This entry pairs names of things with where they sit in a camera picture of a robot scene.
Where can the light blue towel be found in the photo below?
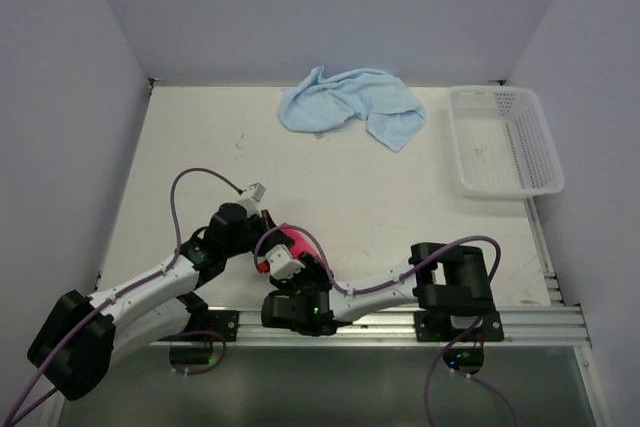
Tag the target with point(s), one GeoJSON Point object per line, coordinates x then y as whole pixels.
{"type": "Point", "coordinates": [392, 114]}

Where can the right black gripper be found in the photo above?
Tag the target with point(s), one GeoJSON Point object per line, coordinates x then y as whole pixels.
{"type": "Point", "coordinates": [313, 268]}

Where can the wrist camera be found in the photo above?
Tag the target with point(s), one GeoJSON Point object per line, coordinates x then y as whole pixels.
{"type": "Point", "coordinates": [250, 198]}
{"type": "Point", "coordinates": [280, 264]}

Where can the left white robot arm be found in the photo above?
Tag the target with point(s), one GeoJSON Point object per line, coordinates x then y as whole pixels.
{"type": "Point", "coordinates": [83, 335]}

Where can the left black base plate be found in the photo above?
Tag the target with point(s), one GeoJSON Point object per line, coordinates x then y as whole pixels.
{"type": "Point", "coordinates": [223, 321]}

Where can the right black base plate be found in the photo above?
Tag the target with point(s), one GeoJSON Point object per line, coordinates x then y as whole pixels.
{"type": "Point", "coordinates": [442, 328]}

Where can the aluminium mounting rail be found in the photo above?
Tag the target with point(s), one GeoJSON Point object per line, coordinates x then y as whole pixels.
{"type": "Point", "coordinates": [555, 326]}

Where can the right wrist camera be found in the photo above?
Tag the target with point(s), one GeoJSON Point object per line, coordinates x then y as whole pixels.
{"type": "Point", "coordinates": [280, 264]}

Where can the red towel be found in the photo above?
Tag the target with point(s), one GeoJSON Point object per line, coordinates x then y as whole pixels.
{"type": "Point", "coordinates": [297, 243]}

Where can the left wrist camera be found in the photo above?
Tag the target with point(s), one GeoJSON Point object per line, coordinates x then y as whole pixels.
{"type": "Point", "coordinates": [250, 198]}

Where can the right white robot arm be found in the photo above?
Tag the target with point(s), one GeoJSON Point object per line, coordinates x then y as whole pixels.
{"type": "Point", "coordinates": [452, 290]}

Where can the white plastic basket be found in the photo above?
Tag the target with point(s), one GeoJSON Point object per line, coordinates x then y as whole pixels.
{"type": "Point", "coordinates": [502, 143]}

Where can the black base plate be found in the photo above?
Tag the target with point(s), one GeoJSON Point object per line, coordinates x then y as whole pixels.
{"type": "Point", "coordinates": [442, 328]}
{"type": "Point", "coordinates": [223, 321]}

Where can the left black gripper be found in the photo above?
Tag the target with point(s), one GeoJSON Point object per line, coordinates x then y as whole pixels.
{"type": "Point", "coordinates": [262, 219]}

